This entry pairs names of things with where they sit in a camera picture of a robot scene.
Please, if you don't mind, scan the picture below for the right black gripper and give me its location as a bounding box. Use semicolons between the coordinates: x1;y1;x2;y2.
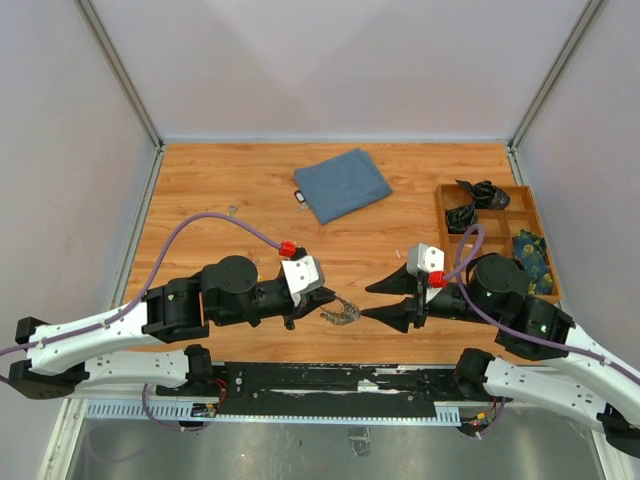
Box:
359;260;499;330

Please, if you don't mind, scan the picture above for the metal key organizer ring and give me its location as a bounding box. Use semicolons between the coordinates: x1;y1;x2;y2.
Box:
319;295;362;327

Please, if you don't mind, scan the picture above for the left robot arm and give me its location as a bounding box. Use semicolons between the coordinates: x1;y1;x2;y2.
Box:
6;255;336;400

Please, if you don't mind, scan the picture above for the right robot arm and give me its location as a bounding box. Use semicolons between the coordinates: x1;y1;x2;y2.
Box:
362;244;639;457

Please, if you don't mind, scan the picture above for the dark rolled tie middle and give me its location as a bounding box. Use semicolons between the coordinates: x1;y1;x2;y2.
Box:
445;203;478;234

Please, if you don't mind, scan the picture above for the dark rolled tie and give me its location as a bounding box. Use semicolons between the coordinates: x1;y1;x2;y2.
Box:
456;180;511;210
445;203;478;234

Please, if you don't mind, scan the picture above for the black key fob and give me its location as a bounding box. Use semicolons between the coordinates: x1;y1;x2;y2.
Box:
294;190;306;204

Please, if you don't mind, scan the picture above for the wooden compartment tray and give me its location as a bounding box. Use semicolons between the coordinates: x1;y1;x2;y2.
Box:
435;183;546;271

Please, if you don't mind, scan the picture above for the folded blue cloth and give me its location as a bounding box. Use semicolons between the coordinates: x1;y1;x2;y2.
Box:
294;148;393;225

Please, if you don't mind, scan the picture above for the dark rolled tie top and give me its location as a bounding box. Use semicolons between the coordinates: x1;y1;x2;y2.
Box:
456;180;511;210

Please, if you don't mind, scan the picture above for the blue floral rolled tie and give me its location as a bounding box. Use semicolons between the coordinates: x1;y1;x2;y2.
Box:
513;229;554;295

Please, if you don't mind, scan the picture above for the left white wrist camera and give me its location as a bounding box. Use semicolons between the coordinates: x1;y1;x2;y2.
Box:
281;255;325;295

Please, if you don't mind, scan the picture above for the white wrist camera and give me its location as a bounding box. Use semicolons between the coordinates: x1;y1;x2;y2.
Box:
281;255;325;295
406;243;445;276

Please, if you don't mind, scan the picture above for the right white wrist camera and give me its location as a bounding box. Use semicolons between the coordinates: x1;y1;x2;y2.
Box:
406;243;445;276

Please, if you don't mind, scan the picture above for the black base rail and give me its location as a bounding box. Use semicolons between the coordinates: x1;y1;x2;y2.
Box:
146;362;493;420

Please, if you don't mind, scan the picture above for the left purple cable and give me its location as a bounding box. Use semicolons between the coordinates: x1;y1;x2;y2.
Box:
0;212;299;432

